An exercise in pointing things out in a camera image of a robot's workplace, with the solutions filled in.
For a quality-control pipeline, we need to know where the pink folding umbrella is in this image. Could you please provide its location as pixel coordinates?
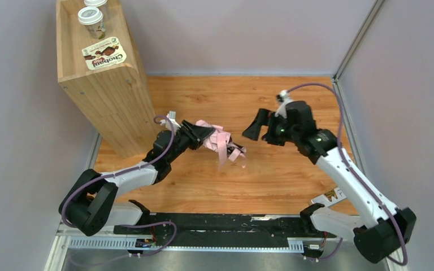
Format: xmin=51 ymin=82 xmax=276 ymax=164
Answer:
xmin=196 ymin=120 xmax=246 ymax=169

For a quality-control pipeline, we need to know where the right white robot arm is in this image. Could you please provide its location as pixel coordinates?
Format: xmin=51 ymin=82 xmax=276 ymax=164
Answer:
xmin=242 ymin=100 xmax=416 ymax=264

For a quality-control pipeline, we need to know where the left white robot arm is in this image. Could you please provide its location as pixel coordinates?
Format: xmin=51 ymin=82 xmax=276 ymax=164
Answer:
xmin=58 ymin=120 xmax=215 ymax=237

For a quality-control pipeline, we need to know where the wooden shelf box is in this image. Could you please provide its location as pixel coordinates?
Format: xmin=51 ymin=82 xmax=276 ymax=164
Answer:
xmin=56 ymin=1 xmax=160 ymax=158

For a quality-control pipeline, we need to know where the white logo label plate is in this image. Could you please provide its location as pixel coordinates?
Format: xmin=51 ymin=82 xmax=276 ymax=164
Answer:
xmin=310 ymin=187 xmax=347 ymax=207

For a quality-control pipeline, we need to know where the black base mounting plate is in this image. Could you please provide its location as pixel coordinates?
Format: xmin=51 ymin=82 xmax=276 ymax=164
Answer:
xmin=113 ymin=213 xmax=325 ymax=248

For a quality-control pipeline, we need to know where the Chobani yogurt container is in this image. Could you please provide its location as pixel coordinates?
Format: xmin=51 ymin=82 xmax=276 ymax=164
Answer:
xmin=81 ymin=37 xmax=127 ymax=71

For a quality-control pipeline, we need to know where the paper cup with white lid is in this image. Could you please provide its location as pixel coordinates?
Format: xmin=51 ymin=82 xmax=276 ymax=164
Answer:
xmin=77 ymin=6 xmax=106 ymax=40

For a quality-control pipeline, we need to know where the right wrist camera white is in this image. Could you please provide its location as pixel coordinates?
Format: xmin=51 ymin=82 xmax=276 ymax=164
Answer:
xmin=275 ymin=90 xmax=293 ymax=119

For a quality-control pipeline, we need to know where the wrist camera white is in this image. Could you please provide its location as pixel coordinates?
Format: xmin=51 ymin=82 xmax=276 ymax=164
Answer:
xmin=275 ymin=90 xmax=293 ymax=119
xmin=166 ymin=111 xmax=181 ymax=132

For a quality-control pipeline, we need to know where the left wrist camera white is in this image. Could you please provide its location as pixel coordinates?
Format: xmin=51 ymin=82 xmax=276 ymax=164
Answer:
xmin=166 ymin=111 xmax=181 ymax=132

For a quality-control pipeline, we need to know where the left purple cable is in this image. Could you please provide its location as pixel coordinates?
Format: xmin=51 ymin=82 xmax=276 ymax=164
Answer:
xmin=60 ymin=115 xmax=177 ymax=259

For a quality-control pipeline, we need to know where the white slotted cable duct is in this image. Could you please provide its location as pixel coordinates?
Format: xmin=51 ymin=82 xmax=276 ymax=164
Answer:
xmin=69 ymin=236 xmax=305 ymax=253

